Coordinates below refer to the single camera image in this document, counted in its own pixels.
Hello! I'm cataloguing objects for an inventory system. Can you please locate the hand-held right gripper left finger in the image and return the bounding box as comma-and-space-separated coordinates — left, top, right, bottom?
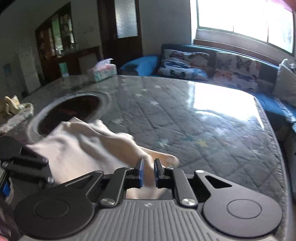
59, 158, 145, 208

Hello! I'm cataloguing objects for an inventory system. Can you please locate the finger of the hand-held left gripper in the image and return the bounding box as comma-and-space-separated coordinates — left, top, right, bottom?
0, 136, 55, 188

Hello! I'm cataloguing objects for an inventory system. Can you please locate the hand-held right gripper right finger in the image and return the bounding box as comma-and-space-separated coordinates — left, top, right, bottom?
154, 158, 234, 207

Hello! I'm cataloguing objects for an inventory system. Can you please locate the cream knit garment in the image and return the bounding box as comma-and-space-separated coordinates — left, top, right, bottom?
24, 116, 179, 201

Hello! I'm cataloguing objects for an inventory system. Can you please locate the round black cooktop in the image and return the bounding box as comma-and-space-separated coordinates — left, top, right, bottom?
37, 94, 101, 136

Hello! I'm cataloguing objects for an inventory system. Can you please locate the white cabinet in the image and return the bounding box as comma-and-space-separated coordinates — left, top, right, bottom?
16, 47, 41, 94

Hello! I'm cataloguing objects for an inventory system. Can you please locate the green container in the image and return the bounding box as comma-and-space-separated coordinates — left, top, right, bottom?
59, 62, 69, 78

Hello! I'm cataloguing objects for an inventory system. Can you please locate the pastel tissue box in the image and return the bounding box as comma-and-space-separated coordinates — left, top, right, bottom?
87, 58, 117, 82

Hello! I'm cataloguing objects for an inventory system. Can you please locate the blue corner sofa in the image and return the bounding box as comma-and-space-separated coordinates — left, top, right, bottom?
119, 44, 296, 142

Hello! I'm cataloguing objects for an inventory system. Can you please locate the butterfly print cushion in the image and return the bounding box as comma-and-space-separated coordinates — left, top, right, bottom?
157, 49, 210, 81
213, 51, 260, 93

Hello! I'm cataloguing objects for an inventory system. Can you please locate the dark wooden display cabinet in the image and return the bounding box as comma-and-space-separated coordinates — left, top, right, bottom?
35, 2, 101, 80

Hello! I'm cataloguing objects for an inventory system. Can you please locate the dark door with frosted glass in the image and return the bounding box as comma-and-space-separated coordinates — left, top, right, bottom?
97, 0, 142, 70

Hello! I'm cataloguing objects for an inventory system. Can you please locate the plain grey pillow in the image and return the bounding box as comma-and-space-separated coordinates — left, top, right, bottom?
273, 58, 296, 107

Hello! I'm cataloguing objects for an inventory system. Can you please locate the large bright window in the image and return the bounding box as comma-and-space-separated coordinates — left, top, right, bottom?
190, 0, 295, 55

